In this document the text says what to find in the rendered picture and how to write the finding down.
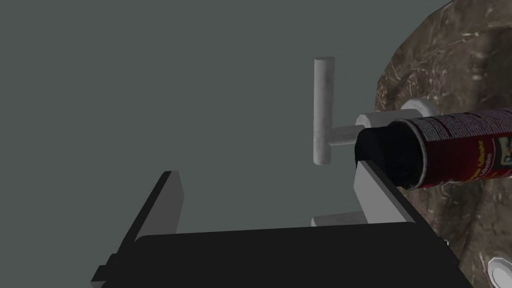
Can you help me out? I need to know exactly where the white round fitting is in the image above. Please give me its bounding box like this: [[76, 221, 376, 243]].
[[487, 256, 512, 288]]

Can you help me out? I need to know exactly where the white T-shaped tap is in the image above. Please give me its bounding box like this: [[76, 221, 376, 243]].
[[312, 56, 438, 166]]

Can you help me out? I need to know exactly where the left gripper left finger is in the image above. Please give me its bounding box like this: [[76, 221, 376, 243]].
[[117, 170, 185, 252]]

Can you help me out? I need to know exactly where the dark red spray can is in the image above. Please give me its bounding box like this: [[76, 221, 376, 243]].
[[353, 107, 512, 191]]

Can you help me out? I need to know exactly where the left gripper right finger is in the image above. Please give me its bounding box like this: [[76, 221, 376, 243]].
[[353, 159, 418, 225]]

